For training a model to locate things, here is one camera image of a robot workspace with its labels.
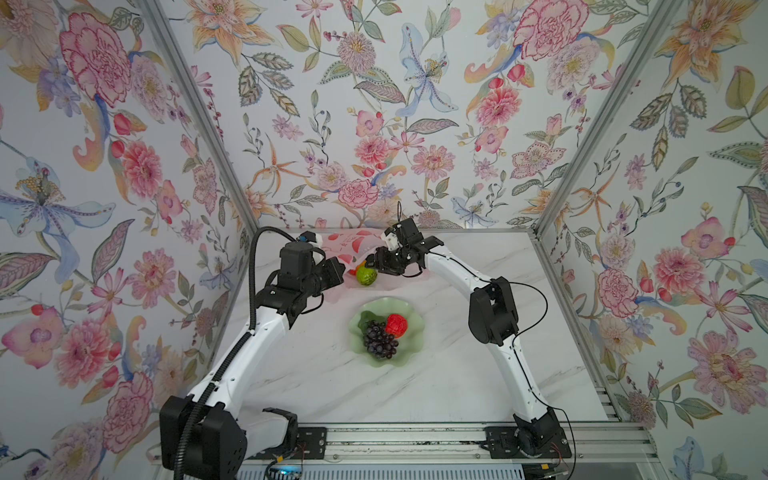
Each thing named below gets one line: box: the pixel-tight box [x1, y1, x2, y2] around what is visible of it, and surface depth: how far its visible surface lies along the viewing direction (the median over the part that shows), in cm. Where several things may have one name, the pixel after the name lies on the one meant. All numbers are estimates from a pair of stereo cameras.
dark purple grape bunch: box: [364, 320, 399, 359], surface depth 89 cm
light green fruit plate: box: [348, 297, 425, 368], surface depth 92 cm
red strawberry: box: [385, 314, 408, 339], surface depth 90 cm
